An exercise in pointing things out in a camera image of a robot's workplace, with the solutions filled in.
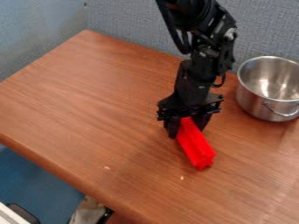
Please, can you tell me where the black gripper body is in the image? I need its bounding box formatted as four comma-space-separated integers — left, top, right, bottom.
156, 60, 225, 123

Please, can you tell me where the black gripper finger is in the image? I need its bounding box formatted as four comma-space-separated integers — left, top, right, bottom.
164, 117, 182, 139
193, 113, 213, 130

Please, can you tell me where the red plastic block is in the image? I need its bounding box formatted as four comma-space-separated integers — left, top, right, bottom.
176, 117, 217, 171

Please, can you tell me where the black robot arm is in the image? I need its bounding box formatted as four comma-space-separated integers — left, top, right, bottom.
155, 0, 238, 138

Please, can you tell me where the metal pot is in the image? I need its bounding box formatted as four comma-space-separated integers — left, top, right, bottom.
237, 56, 299, 123

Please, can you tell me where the white object at corner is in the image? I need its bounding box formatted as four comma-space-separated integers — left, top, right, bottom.
0, 202, 31, 224

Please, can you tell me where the crumpled beige cloth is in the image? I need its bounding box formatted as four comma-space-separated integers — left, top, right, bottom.
68, 196, 106, 224

